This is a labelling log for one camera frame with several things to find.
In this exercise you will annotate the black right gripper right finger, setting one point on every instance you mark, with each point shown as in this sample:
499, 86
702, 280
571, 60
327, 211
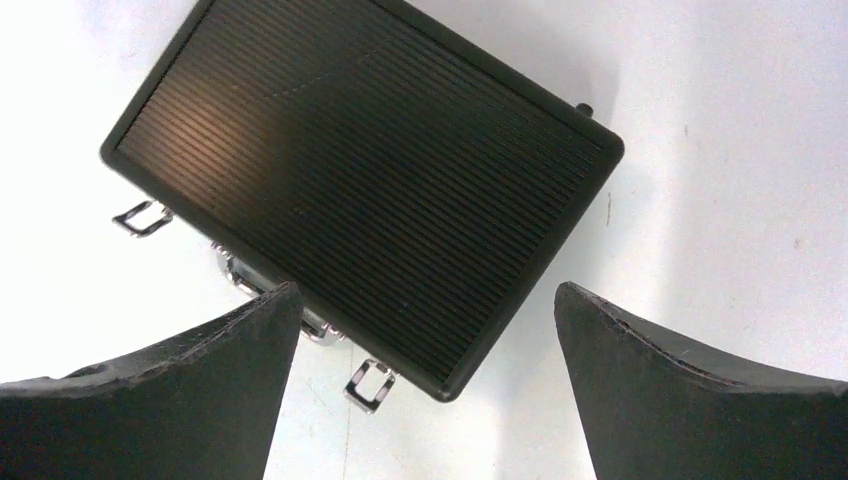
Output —
656, 404

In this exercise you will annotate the black poker set case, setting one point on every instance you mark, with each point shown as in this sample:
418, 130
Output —
412, 185

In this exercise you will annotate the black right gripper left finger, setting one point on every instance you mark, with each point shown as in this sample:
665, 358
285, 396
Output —
202, 404

